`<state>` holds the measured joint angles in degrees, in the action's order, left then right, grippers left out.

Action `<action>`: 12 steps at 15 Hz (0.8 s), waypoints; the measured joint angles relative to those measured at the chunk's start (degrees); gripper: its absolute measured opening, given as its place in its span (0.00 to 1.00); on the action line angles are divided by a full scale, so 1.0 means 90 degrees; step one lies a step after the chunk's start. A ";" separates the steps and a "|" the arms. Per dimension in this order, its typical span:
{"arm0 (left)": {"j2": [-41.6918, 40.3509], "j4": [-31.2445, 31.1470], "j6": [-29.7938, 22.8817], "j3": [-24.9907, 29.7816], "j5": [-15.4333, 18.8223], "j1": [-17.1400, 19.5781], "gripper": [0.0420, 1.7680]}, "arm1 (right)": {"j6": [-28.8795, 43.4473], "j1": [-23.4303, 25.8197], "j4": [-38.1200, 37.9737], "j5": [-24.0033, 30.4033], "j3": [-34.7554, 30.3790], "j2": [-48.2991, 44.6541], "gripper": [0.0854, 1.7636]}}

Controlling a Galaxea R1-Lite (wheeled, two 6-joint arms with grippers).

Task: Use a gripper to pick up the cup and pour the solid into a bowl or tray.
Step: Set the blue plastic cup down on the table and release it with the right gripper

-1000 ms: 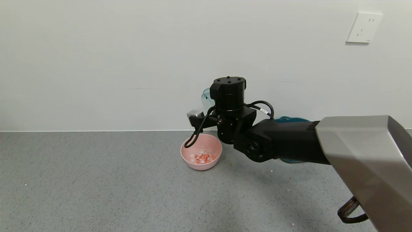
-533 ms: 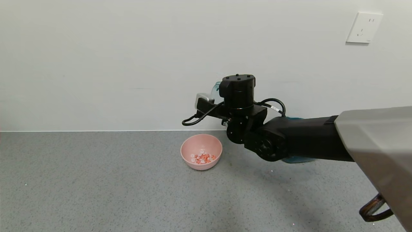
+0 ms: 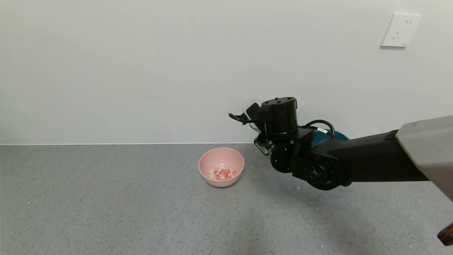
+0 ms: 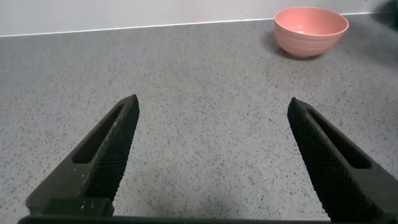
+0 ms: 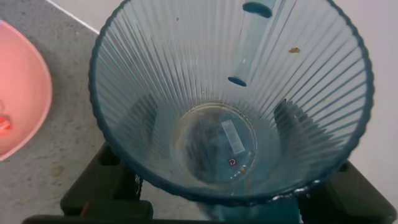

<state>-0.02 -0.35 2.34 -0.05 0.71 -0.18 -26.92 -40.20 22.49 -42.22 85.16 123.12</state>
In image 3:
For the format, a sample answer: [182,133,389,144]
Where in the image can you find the pink and white solid pieces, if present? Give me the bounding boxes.
[210,164,238,181]

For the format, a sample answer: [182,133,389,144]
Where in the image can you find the clear teal ribbed cup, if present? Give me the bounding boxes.
[243,102,263,132]

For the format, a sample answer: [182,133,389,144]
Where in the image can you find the pink plastic bowl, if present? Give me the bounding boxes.
[198,147,245,188]

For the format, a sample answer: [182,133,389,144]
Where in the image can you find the dark teal plastic basin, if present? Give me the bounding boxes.
[311,129,350,141]

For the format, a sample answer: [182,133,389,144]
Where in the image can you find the black camera cable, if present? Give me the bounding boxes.
[229,113,335,138]

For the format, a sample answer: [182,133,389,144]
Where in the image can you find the white wall socket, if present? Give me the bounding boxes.
[380,13,422,48]

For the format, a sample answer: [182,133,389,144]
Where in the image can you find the dark brown cable loop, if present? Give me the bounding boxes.
[437,222,453,247]

